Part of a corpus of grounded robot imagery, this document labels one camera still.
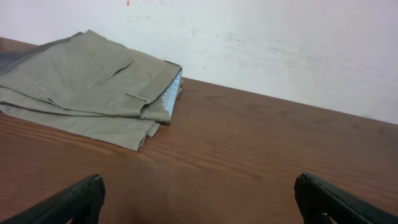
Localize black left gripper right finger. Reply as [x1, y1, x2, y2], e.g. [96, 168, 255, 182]
[294, 172, 397, 224]

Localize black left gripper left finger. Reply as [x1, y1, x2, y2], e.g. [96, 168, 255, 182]
[1, 174, 106, 224]

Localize folded khaki trousers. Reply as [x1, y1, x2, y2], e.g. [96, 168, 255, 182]
[1, 30, 182, 151]

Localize folded grey garment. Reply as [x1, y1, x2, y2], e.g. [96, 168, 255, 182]
[1, 32, 83, 75]

